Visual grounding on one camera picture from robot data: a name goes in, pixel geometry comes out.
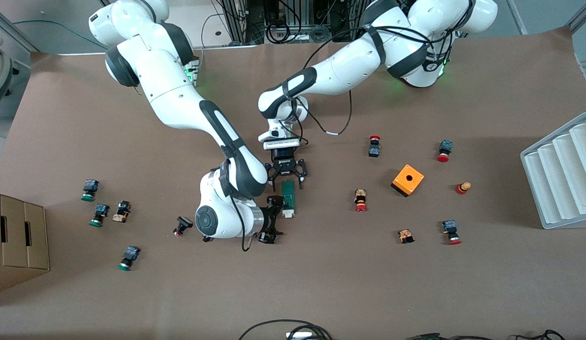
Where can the red mushroom button blue base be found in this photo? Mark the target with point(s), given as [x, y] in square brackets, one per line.
[451, 231]
[445, 150]

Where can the white ribbed tray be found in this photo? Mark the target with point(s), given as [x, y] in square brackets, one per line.
[557, 189]

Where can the black square button red terminals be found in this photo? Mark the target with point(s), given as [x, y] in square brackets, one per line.
[183, 224]

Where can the red button orange contact block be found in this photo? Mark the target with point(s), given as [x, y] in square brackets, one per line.
[360, 199]

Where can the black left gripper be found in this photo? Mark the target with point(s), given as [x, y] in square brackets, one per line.
[284, 155]

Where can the orange black contact block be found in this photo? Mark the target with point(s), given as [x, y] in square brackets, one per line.
[405, 235]

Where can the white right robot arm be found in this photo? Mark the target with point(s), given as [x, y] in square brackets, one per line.
[170, 89]

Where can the red orange button head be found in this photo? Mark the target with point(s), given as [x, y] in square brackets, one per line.
[462, 188]

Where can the brown cardboard box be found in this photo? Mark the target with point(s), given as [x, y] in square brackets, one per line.
[14, 278]

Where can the aluminium frame bar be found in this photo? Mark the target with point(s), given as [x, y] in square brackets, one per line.
[14, 32]
[517, 16]
[583, 16]

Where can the green rail module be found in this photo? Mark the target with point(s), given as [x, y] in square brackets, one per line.
[289, 196]

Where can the green mushroom push button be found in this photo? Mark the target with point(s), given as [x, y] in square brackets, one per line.
[129, 256]
[100, 213]
[90, 188]

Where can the red push button black base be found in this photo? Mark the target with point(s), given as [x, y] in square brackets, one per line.
[374, 150]

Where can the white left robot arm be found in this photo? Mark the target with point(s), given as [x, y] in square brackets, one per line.
[349, 66]

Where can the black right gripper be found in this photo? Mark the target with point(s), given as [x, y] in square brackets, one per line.
[272, 217]

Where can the white power plug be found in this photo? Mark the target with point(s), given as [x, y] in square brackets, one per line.
[300, 335]

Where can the orange button enclosure box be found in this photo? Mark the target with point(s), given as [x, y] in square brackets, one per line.
[401, 182]

